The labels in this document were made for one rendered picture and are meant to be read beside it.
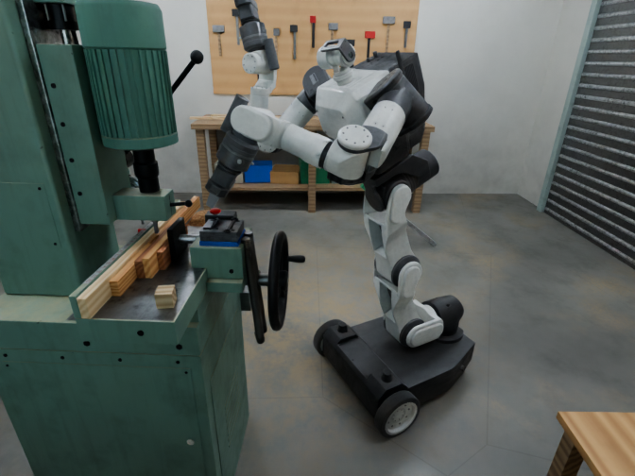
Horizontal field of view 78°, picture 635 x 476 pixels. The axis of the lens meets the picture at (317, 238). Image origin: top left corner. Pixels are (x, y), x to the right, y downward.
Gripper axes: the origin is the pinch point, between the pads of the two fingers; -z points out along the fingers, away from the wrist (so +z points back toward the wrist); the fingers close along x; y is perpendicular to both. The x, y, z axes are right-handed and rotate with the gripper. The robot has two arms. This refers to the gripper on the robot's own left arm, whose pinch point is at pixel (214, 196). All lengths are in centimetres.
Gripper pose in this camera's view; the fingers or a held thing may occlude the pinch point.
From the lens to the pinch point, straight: 109.4
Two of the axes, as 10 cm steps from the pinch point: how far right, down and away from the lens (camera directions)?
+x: 0.4, -4.2, 9.1
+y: -8.6, -4.8, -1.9
